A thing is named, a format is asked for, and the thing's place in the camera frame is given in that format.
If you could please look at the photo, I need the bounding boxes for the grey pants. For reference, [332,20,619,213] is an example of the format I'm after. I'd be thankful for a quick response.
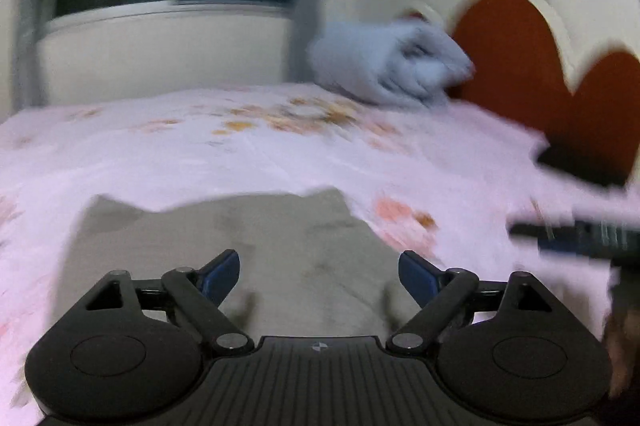
[59,187,437,343]

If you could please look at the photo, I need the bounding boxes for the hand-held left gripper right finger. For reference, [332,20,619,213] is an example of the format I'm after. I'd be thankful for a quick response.
[387,250,567,355]

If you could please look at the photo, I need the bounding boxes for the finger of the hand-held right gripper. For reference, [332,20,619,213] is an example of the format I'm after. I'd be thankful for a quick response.
[534,145,628,190]
[509,219,640,263]

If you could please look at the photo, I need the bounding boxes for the orange padded headboard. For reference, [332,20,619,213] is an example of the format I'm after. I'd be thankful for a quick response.
[447,0,640,188]

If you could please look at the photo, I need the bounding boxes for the pink floral bed sheet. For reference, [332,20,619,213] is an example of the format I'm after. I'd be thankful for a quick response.
[0,84,640,426]

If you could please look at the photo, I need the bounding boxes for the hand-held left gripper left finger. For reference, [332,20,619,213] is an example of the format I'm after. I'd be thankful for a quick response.
[75,249,254,355]

